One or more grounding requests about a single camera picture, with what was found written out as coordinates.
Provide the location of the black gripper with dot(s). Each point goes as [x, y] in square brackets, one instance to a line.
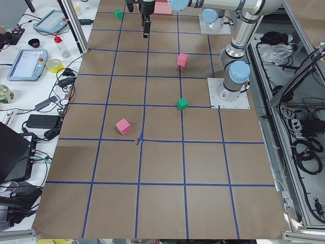
[146, 7]

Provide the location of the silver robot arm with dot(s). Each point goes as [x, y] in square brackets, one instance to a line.
[236, 70]
[210, 7]

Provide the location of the green cube near arm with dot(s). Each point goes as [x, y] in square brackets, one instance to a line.
[182, 104]

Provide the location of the pink plastic tray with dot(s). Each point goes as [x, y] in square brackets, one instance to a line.
[162, 8]

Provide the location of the green cube near tray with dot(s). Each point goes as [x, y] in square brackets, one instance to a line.
[118, 14]

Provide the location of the pink cube centre front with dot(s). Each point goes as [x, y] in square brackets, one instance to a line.
[182, 59]

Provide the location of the pink cube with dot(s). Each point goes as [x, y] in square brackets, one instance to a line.
[123, 126]
[182, 59]

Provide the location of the red cap squeeze bottle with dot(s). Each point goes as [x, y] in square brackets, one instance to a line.
[61, 46]

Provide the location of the blue teach pendant far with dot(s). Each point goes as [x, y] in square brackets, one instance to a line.
[52, 23]

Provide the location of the blue teach pendant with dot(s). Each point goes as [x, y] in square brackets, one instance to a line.
[52, 23]
[28, 65]

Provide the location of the yellow tape roll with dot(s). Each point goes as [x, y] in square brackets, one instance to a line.
[55, 66]

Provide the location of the pink cube far left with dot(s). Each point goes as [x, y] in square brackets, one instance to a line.
[123, 126]

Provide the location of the black bowl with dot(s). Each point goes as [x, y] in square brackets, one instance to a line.
[35, 43]

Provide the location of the blue teach pendant near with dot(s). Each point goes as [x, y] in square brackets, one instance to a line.
[28, 65]

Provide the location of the black power adapter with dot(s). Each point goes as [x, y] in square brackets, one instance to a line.
[37, 121]

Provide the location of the black laptop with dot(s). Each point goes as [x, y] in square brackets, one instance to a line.
[17, 150]

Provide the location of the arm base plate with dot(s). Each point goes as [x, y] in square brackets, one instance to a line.
[220, 27]
[221, 98]

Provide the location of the aluminium frame post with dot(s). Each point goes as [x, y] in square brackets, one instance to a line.
[74, 24]

